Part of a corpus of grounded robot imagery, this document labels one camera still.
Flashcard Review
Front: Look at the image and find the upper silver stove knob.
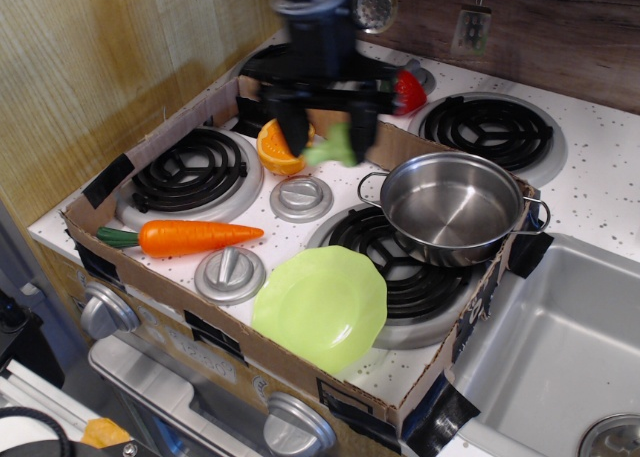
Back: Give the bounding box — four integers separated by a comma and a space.
270, 176, 334, 223

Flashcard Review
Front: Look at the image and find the yellow sponge piece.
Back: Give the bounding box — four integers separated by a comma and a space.
80, 417, 131, 449

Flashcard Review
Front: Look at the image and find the back silver stove knob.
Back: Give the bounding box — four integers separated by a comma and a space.
403, 58, 436, 96

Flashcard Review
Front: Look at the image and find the oven knob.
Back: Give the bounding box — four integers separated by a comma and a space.
263, 392, 337, 457
80, 282, 140, 340

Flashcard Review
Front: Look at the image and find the right front oven knob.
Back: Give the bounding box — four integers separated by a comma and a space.
263, 392, 337, 457

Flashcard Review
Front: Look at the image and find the grey toy sink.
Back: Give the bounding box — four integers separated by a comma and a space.
453, 235, 639, 456

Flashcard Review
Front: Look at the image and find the back right black burner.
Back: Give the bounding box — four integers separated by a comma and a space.
408, 92, 568, 188

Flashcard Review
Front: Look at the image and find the hanging silver slotted spatula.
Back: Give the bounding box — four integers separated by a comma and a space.
450, 0, 492, 58

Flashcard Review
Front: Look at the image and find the front right black burner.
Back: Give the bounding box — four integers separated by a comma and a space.
307, 204, 485, 350

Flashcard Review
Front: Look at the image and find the front left black burner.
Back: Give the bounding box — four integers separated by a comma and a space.
116, 127, 263, 230

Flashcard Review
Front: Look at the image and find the red toy strawberry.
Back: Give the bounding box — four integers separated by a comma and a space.
393, 70, 427, 116

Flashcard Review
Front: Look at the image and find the hanging round silver skimmer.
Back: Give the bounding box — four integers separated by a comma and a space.
351, 0, 398, 34

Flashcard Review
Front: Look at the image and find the silver sink drain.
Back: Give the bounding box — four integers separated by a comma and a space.
576, 413, 639, 457

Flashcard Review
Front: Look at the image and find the silver oven door handle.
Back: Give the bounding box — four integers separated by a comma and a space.
88, 337, 270, 456

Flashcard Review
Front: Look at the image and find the orange toy carrot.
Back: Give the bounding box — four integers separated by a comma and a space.
96, 220, 264, 258

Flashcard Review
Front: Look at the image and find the light green toy broccoli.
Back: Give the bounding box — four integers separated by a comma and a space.
303, 122, 358, 167

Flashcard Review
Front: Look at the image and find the light green plastic plate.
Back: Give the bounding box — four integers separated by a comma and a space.
251, 245, 387, 374

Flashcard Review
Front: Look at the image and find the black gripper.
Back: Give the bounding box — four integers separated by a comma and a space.
257, 61, 400, 164

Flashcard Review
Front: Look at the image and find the left front oven knob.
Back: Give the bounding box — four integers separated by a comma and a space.
80, 282, 140, 340

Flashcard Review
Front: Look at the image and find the steel pan with handles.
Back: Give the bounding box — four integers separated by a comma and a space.
357, 151, 551, 267

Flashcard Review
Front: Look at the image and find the orange toy half fruit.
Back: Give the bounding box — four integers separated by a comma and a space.
256, 119, 306, 176

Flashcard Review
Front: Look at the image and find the lower silver stove knob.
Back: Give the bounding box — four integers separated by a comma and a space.
194, 247, 266, 306

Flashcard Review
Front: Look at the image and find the brown cardboard fence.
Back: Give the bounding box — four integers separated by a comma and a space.
63, 77, 553, 454

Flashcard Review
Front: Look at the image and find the black cable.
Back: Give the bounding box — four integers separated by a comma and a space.
0, 406, 76, 457

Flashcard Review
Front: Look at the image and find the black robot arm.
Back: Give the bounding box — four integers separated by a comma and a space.
253, 0, 399, 163

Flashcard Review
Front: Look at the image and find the silver stove knob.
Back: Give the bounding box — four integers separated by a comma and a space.
270, 176, 334, 223
403, 58, 436, 96
194, 247, 266, 306

